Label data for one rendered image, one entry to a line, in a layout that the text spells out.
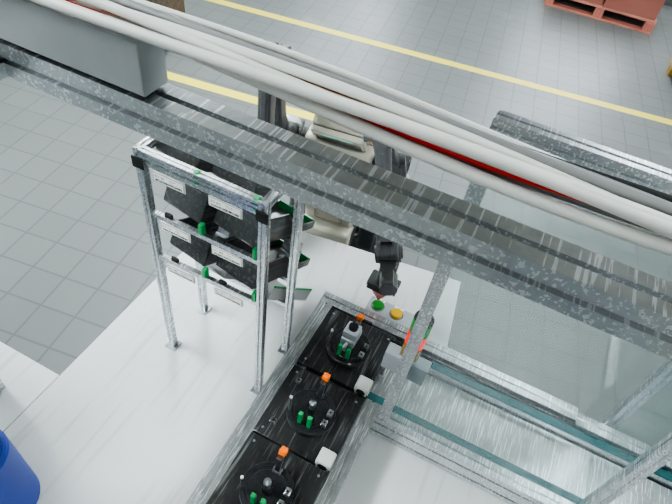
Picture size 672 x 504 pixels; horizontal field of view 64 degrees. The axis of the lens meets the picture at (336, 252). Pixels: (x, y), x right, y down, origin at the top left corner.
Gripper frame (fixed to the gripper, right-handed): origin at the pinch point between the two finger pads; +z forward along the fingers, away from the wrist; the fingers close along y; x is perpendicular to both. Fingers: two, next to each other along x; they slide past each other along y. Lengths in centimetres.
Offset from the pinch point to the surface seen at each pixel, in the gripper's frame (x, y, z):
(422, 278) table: 28.4, 9.8, 13.8
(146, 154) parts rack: -42, -52, -66
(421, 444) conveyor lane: -39, 31, 4
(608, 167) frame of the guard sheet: -36, 32, -100
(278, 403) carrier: -50, -11, 1
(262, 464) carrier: -68, -6, -1
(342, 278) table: 11.9, -17.3, 14.0
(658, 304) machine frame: -75, 34, -113
